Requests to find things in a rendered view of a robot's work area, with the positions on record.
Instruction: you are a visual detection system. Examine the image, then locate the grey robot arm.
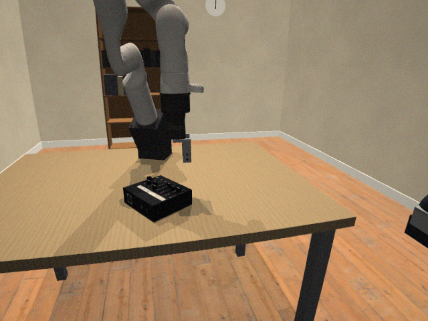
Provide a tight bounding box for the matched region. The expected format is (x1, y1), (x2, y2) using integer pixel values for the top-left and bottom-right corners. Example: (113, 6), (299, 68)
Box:
(93, 0), (189, 125)

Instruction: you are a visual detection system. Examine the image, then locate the black lighting desk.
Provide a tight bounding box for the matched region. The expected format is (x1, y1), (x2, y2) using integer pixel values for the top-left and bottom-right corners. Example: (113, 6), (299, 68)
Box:
(123, 175), (192, 222)

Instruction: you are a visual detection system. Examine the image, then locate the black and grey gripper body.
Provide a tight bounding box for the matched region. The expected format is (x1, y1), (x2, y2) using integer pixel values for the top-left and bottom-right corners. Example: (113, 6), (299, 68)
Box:
(160, 73), (204, 140)

